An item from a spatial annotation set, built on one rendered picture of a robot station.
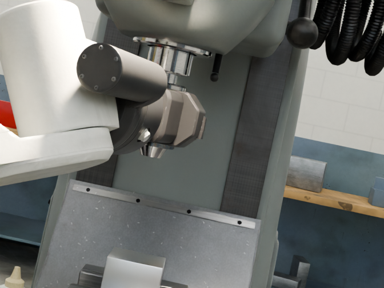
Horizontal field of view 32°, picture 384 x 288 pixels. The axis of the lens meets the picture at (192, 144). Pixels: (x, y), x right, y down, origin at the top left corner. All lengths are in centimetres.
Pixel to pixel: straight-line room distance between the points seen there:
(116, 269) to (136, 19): 26
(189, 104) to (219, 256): 46
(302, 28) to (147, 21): 15
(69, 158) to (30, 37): 9
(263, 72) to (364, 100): 394
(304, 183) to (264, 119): 335
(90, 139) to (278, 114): 64
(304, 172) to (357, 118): 77
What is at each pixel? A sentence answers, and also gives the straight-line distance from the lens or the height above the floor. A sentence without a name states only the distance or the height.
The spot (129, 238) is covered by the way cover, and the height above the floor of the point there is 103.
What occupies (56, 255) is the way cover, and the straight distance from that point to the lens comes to 109.
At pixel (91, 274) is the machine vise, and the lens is 79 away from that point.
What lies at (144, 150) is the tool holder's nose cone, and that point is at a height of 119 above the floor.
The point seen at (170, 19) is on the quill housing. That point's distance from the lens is 65.
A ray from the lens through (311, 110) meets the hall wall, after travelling 496.
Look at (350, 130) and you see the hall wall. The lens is 500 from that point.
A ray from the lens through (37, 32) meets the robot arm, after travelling 50.
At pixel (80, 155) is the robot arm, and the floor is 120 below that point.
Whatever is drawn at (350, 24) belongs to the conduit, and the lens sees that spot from 94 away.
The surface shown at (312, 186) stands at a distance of 443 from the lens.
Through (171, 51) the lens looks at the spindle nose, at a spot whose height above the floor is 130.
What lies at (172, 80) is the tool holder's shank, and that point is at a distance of 72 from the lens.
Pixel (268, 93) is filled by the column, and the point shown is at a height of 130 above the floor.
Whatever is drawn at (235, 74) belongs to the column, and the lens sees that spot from 110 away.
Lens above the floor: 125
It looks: 3 degrees down
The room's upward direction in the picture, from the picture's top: 12 degrees clockwise
